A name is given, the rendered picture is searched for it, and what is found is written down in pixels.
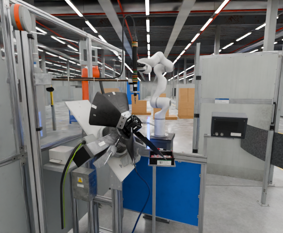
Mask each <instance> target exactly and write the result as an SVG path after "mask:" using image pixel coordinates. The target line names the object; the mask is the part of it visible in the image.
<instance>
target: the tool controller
mask: <svg viewBox="0 0 283 233"><path fill-rule="evenodd" d="M247 121H248V117H247V115H246V114H245V113H232V112H212V116H211V129H210V133H211V136H215V137H227V138H238V139H245V135H246V127H247Z"/></svg>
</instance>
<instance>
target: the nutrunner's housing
mask: <svg viewBox="0 0 283 233"><path fill-rule="evenodd" d="M132 42H137V37H136V33H134V36H133V38H132ZM133 91H137V82H133ZM134 96H137V93H134Z"/></svg>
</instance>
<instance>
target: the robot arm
mask: <svg viewBox="0 0 283 233"><path fill-rule="evenodd" d="M158 63H160V64H158ZM136 66H137V71H139V72H141V73H144V74H149V73H151V71H152V67H154V73H155V74H156V76H157V78H158V83H157V88H156V91H155V93H154V95H153V96H152V98H151V100H150V105H151V107H153V108H161V111H159V112H156V113H155V115H154V125H155V126H156V127H154V133H152V134H151V136H154V137H166V136H168V134H167V133H165V116H166V112H167V110H168V109H169V108H170V106H171V104H172V103H171V100H170V99H169V98H164V97H159V96H160V95H161V94H162V93H163V92H164V91H165V89H166V78H165V77H164V76H163V75H162V73H168V72H172V71H173V70H174V64H173V63H172V62H171V61H170V60H168V59H166V58H165V56H164V54H163V53H162V52H157V53H155V54H154V55H153V56H152V57H151V58H142V59H139V60H137V62H136Z"/></svg>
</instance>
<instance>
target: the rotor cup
mask: <svg viewBox="0 0 283 233"><path fill-rule="evenodd" d="M129 119H130V120H129ZM128 120H129V121H128ZM136 120H137V121H138V122H136ZM130 127H132V131H133V134H134V133H136V132H137V131H138V130H139V129H141V128H142V122H141V120H140V119H139V118H138V117H137V116H136V115H131V116H129V117H128V118H127V120H126V122H125V124H124V127H123V129H120V128H118V129H119V131H120V133H121V134H122V135H123V136H124V137H125V138H127V139H130V136H129V134H130ZM135 127H136V128H135ZM134 128H135V129H134Z"/></svg>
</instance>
